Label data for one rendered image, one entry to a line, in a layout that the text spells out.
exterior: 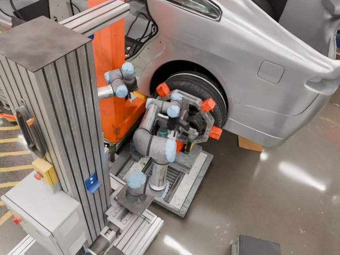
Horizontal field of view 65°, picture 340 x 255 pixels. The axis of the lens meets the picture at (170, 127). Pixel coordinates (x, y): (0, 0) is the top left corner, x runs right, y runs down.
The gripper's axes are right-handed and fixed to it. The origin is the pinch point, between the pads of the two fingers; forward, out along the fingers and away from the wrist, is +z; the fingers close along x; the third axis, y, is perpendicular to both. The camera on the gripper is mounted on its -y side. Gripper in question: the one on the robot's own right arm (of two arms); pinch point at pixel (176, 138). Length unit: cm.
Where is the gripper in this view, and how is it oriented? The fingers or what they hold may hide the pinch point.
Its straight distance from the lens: 199.0
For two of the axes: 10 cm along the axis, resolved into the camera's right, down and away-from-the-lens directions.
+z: -0.3, 8.5, 5.3
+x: -3.3, 4.9, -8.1
